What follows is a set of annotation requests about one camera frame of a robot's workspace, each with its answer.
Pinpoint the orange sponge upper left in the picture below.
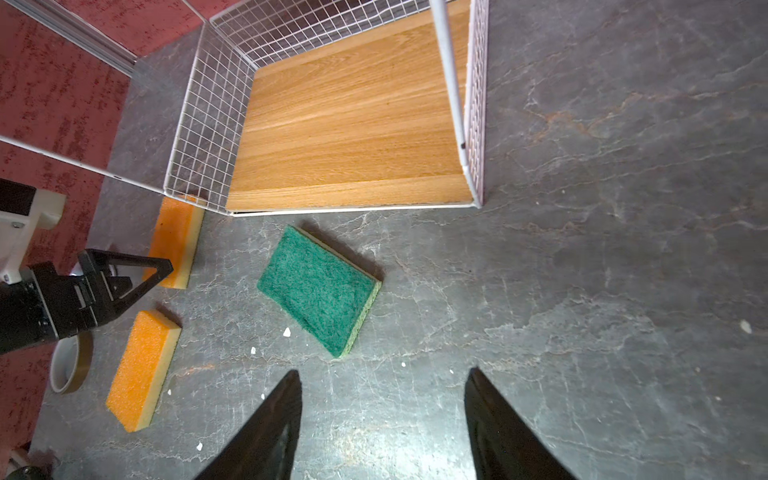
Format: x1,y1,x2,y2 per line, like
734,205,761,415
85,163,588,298
149,197,205,289

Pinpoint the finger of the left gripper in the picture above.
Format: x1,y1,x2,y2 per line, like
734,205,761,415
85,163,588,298
78,249,174,318

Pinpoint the white wire shelf rack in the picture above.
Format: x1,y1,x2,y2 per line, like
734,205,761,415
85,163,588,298
0,0,490,217

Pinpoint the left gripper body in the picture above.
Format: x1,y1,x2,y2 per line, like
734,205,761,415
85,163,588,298
1,262,117,354

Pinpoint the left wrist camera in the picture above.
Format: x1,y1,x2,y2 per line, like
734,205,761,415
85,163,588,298
1,179,66,284

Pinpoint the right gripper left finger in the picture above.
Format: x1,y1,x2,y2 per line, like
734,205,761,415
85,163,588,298
197,370,302,479

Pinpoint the orange sponge lower left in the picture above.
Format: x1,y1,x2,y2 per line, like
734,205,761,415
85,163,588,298
106,310,182,433

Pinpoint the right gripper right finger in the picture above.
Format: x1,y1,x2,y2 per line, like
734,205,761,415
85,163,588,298
464,367,575,480

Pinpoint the orange sponge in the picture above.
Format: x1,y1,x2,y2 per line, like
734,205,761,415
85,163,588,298
149,197,205,289
106,310,182,433

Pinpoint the black tape roll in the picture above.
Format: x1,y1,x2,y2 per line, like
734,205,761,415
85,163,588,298
49,332,93,394

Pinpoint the dark green sponge top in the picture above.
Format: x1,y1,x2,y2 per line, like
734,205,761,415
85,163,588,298
257,226,382,358

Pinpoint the bottom wooden shelf board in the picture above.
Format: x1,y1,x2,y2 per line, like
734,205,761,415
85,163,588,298
226,12,472,212

